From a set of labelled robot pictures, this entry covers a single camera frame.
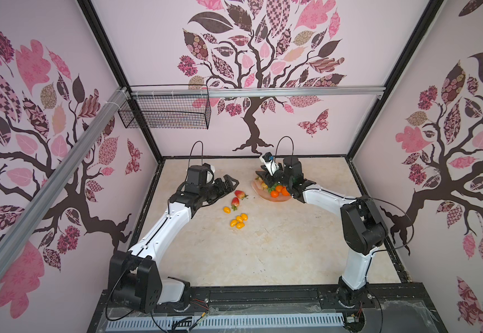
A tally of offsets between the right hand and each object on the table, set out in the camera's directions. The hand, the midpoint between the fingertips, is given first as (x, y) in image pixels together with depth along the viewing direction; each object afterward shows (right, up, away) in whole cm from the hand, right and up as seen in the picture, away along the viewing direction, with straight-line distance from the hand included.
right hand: (261, 165), depth 90 cm
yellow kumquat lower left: (-12, -26, +2) cm, 29 cm away
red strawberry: (-10, -14, +12) cm, 21 cm away
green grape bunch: (+4, -9, -8) cm, 13 cm away
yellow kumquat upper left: (-10, -25, +4) cm, 27 cm away
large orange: (+8, -11, -17) cm, 21 cm away
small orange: (+7, -14, +11) cm, 19 cm away
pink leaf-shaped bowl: (+3, -14, +11) cm, 18 cm away
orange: (+6, -9, -11) cm, 16 cm away
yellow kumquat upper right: (-7, -24, +4) cm, 26 cm away
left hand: (-12, -11, -9) cm, 19 cm away
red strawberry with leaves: (-12, -18, +7) cm, 23 cm away
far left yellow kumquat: (-16, -21, +7) cm, 27 cm away
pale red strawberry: (+1, -9, -7) cm, 11 cm away
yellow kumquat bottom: (-9, -27, +1) cm, 29 cm away
